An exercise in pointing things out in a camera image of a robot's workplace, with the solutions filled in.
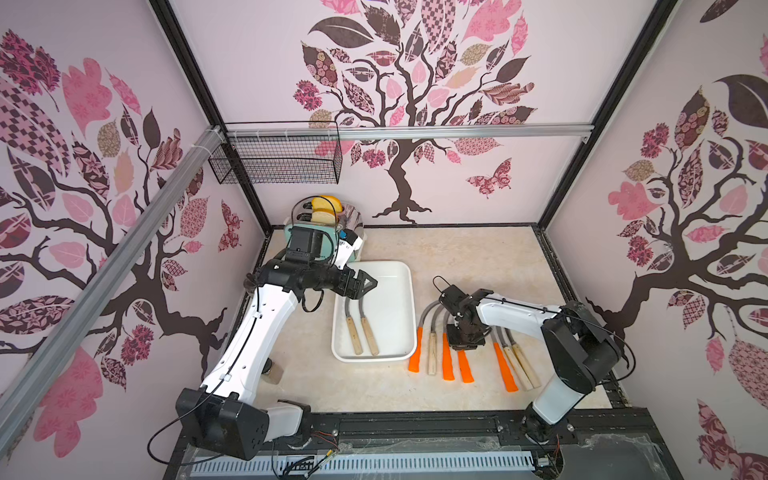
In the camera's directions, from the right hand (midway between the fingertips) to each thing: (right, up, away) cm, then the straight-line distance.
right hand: (454, 345), depth 89 cm
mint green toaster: (-34, +38, +14) cm, 54 cm away
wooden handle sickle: (-7, -1, -3) cm, 8 cm away
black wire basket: (-65, +67, +33) cm, 99 cm away
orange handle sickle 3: (+2, -5, -6) cm, 8 cm away
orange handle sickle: (-13, -5, -4) cm, 15 cm away
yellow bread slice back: (-39, +46, +11) cm, 61 cm away
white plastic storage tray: (-20, +9, +8) cm, 23 cm away
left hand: (-27, +20, -16) cm, 38 cm away
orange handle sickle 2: (-3, -6, -7) cm, 10 cm away
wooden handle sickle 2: (-27, +4, +3) cm, 28 cm away
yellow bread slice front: (-42, +40, +8) cm, 59 cm away
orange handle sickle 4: (+14, -8, -8) cm, 18 cm away
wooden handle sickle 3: (-32, +4, +3) cm, 32 cm away
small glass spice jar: (-51, -4, -12) cm, 53 cm away
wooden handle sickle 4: (+17, -6, -8) cm, 19 cm away
